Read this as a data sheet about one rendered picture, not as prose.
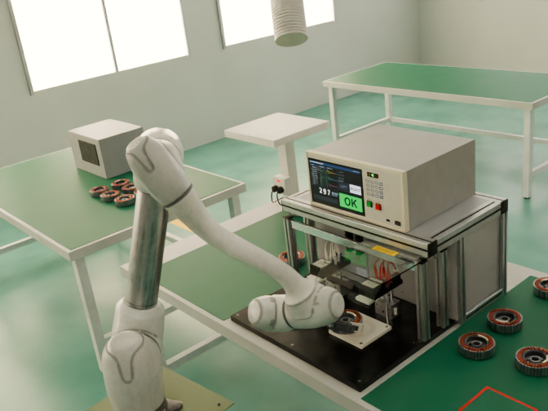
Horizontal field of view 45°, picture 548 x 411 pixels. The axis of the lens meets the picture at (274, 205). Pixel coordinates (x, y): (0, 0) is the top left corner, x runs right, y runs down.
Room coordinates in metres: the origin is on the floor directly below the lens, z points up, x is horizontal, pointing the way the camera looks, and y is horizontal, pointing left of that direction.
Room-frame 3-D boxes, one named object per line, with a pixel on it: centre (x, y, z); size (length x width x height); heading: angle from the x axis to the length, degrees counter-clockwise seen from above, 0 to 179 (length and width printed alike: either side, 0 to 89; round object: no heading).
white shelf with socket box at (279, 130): (3.09, -0.06, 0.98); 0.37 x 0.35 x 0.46; 38
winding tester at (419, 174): (2.21, -0.42, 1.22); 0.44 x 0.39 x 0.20; 38
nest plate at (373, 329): (1.92, -0.23, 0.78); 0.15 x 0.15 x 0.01; 38
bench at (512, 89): (5.62, -1.59, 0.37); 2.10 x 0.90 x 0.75; 38
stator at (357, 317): (1.88, -0.19, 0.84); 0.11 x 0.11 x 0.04
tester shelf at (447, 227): (2.21, -0.41, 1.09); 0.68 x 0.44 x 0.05; 38
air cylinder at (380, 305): (2.01, -0.35, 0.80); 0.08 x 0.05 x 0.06; 38
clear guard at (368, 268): (1.86, -0.29, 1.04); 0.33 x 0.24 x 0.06; 128
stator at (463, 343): (1.76, -0.58, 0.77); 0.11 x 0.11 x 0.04
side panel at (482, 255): (2.01, -0.68, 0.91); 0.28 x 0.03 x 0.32; 128
